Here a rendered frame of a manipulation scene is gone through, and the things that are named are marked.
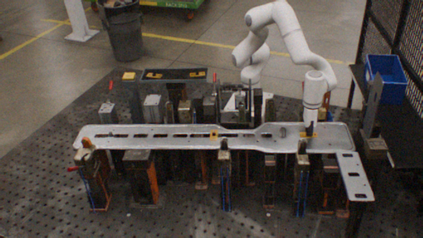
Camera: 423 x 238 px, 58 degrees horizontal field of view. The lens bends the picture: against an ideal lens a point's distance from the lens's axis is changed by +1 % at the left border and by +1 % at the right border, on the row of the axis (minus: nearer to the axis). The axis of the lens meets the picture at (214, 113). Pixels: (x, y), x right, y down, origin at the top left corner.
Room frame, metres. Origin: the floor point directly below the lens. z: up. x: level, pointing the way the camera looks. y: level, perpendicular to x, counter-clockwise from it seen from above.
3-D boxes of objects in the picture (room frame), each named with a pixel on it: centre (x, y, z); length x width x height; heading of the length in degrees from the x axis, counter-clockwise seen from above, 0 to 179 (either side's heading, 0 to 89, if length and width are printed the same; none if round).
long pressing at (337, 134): (1.48, 0.03, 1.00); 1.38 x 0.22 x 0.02; 84
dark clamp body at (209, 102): (1.68, 0.02, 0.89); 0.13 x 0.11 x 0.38; 174
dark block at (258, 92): (1.67, -0.24, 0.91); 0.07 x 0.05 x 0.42; 174
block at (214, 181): (1.50, 0.01, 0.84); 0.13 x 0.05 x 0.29; 174
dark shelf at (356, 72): (1.59, -0.91, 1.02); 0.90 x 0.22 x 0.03; 174
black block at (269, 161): (1.28, -0.24, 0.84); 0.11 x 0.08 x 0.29; 174
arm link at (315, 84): (1.43, -0.46, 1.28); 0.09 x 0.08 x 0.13; 115
